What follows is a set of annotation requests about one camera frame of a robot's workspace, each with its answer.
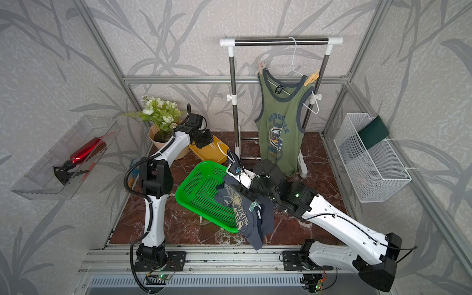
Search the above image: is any navy blue tank top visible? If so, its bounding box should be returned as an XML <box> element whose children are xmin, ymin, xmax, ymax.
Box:
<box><xmin>215</xmin><ymin>175</ymin><xmax>274</xmax><ymax>250</ymax></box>

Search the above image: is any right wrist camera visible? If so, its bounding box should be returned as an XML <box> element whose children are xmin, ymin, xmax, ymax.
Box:
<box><xmin>226</xmin><ymin>149</ymin><xmax>256</xmax><ymax>189</ymax></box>

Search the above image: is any red spray bottle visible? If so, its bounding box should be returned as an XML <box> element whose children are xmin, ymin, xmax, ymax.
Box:
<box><xmin>53</xmin><ymin>137</ymin><xmax>107</xmax><ymax>186</ymax></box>

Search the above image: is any wooden clothespin left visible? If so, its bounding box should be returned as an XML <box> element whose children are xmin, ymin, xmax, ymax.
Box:
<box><xmin>256</xmin><ymin>59</ymin><xmax>265</xmax><ymax>74</ymax></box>

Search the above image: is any yellow plastic tray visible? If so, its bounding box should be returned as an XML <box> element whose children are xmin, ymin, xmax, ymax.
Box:
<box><xmin>189</xmin><ymin>135</ymin><xmax>229</xmax><ymax>164</ymax></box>

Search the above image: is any metal clothes rack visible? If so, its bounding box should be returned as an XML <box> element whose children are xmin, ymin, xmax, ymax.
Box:
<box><xmin>220</xmin><ymin>36</ymin><xmax>343</xmax><ymax>156</ymax></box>

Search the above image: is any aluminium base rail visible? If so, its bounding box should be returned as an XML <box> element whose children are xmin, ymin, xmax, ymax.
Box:
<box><xmin>77</xmin><ymin>242</ymin><xmax>359</xmax><ymax>275</ymax></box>

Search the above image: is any wooden clothespin right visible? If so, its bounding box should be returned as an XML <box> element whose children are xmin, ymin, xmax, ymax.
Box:
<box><xmin>304</xmin><ymin>70</ymin><xmax>320</xmax><ymax>86</ymax></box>

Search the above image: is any wooden clothespin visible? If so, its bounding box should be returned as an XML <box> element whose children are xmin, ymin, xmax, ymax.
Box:
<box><xmin>256</xmin><ymin>59</ymin><xmax>265</xmax><ymax>74</ymax></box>
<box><xmin>304</xmin><ymin>70</ymin><xmax>320</xmax><ymax>86</ymax></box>

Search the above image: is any potted artificial flower plant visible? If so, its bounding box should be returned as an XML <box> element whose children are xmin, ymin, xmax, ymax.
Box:
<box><xmin>124</xmin><ymin>95</ymin><xmax>191</xmax><ymax>165</ymax></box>

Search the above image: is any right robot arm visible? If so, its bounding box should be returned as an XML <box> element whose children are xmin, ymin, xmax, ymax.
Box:
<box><xmin>252</xmin><ymin>161</ymin><xmax>413</xmax><ymax>292</ymax></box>

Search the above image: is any green tank top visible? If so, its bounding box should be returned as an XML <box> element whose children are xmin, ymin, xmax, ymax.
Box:
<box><xmin>254</xmin><ymin>69</ymin><xmax>314</xmax><ymax>177</ymax></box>

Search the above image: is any white wire mesh basket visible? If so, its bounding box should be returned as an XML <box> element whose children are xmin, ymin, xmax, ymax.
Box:
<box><xmin>334</xmin><ymin>113</ymin><xmax>411</xmax><ymax>203</ymax></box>

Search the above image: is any green plastic basket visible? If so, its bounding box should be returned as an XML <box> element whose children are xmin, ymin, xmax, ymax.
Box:
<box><xmin>175</xmin><ymin>161</ymin><xmax>238</xmax><ymax>233</ymax></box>

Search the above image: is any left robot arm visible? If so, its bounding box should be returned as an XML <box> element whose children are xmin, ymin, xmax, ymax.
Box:
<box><xmin>124</xmin><ymin>104</ymin><xmax>213</xmax><ymax>272</ymax></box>

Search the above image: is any clear plastic wall shelf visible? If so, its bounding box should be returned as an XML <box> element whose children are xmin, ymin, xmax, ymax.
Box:
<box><xmin>11</xmin><ymin>116</ymin><xmax>120</xmax><ymax>200</ymax></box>

